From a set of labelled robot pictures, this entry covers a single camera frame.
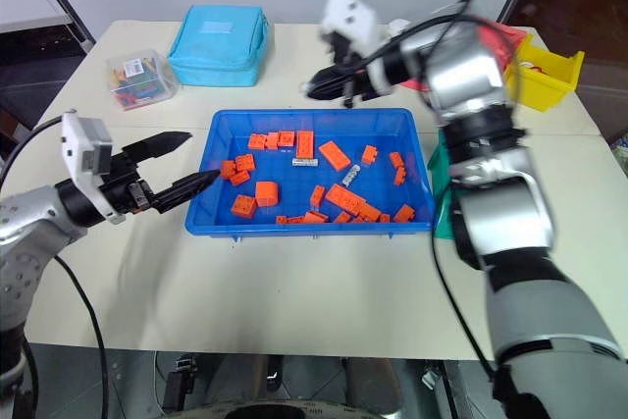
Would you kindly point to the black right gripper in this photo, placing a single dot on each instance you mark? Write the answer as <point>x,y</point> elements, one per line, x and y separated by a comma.
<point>354,80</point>

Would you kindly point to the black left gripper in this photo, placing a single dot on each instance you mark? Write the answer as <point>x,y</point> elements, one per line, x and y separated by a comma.
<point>122,183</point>

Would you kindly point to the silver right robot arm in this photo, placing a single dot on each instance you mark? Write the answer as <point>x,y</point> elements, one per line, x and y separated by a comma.
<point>515,223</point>

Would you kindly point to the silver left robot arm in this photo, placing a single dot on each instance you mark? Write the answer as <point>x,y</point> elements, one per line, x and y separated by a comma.
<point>29,223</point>

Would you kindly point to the blue plastic bin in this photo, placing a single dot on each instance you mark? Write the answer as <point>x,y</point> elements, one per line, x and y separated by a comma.
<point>289,178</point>

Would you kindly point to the red plastic bin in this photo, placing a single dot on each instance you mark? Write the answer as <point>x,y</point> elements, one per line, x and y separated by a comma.
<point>495,43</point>

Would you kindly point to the green plastic bin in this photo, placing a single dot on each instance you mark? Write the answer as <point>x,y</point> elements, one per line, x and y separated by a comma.
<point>441,223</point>

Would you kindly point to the yellow plastic bin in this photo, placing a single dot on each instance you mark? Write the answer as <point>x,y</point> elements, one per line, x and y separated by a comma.
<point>544,80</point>

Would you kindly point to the small orange block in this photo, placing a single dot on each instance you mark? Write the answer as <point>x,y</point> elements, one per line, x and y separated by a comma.
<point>271,141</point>
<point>401,176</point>
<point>342,217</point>
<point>315,217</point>
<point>228,170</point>
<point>295,220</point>
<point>257,141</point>
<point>384,218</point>
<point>240,178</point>
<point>286,139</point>
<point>282,219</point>
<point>245,163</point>
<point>370,155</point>
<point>403,213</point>
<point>396,159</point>
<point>318,195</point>

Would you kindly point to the long orange brick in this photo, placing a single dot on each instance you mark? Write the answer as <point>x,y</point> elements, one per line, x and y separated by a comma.
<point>305,145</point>
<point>346,199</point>
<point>334,156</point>

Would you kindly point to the square orange block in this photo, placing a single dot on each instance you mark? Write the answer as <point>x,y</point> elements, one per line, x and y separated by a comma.
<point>244,205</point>

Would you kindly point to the small white object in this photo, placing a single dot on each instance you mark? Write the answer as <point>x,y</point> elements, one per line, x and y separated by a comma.
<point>399,26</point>

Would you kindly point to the clear box of coloured pieces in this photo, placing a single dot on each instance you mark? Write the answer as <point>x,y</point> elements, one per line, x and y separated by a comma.
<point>142,79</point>

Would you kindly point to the large rounded orange block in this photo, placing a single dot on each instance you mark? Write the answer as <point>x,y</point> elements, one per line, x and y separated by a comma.
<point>267,193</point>

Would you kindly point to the light blue fabric pouch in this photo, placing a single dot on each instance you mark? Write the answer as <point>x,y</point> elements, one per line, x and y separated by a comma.
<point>221,46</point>

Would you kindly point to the black box under table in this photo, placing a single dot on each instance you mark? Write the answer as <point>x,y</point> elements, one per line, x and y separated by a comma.
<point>179,384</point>

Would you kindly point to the grey cylindrical leg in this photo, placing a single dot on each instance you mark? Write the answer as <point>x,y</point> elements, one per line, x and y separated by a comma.
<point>373,382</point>

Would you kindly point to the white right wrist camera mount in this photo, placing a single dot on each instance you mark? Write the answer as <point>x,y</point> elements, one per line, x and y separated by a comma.
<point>355,21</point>

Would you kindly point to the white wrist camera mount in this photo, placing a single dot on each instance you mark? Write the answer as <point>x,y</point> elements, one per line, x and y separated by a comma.
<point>73,144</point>
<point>355,21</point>

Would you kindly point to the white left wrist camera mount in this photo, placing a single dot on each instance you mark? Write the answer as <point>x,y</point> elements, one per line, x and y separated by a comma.
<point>73,144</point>

